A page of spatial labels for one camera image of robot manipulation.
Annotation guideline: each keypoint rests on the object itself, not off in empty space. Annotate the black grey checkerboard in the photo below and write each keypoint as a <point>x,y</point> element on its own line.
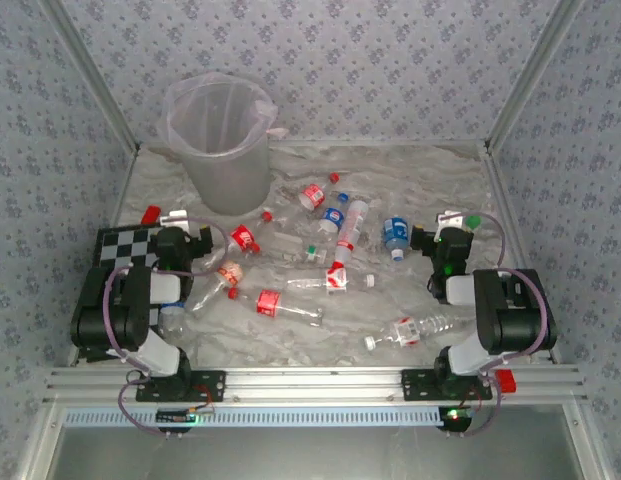
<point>125,247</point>

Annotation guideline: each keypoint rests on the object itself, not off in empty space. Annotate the clear bottle orange-red label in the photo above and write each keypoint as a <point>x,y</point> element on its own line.
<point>231,272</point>

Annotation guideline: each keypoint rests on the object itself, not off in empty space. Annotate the wide aluminium base rail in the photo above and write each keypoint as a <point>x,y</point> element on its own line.
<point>310,385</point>

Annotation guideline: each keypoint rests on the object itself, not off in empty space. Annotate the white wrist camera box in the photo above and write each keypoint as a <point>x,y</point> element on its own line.
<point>451,219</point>
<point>174,218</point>

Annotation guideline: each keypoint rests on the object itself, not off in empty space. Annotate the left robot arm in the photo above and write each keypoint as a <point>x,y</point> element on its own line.
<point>105,320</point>

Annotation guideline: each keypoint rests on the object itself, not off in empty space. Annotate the clear bottle with blue cap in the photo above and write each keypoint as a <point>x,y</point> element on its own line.
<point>172,325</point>

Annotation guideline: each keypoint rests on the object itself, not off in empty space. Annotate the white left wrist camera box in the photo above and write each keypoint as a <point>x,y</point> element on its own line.
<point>174,218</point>

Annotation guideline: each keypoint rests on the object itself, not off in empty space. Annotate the aluminium frame rail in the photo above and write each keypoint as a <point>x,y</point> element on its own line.
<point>502,190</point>
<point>122,190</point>

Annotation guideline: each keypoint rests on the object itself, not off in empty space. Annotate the small electronics board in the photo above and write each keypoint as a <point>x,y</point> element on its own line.
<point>455,420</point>
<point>177,416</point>

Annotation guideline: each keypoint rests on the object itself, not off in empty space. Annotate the red plastic block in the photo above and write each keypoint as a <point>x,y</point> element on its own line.
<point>151,214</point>
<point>505,381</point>

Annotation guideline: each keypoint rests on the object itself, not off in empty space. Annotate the pink translucent bin liner bag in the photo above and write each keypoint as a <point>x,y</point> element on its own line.
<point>270,115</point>

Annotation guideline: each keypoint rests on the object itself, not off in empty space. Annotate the milky white bottle red cap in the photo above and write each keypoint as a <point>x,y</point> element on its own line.
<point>352,227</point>

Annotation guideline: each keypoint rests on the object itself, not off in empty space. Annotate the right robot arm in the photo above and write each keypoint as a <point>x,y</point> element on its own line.
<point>515,320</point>

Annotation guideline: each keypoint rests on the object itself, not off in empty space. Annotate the white-capped bottle red-white label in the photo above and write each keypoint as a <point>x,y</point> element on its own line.
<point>336,280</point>
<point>406,332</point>

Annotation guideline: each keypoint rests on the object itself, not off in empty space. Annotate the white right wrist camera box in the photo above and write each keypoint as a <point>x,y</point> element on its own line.
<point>451,219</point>

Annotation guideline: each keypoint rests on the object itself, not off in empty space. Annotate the blue label water bottle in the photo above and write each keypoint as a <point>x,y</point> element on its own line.
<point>395,232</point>

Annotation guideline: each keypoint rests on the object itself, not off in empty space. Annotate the Pepsi bottle blue label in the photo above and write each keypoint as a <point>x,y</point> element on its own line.
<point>334,216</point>

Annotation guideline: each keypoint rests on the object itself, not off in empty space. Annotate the aluminium frame post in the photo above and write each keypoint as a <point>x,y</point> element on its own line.
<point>530,75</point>
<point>100,82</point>

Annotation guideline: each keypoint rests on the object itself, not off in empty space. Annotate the Coca-Cola bottle red cap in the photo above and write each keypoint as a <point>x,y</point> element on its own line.
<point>242,237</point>
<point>268,302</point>
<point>312,195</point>

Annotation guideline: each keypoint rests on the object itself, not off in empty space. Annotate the green bottle cap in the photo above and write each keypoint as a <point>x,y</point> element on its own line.
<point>473,221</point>

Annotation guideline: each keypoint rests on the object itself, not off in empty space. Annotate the translucent plastic bin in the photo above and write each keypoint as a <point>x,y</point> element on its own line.
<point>230,185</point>

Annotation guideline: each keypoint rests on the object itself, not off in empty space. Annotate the clear bottle with green band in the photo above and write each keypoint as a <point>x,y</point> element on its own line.
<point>311,249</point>

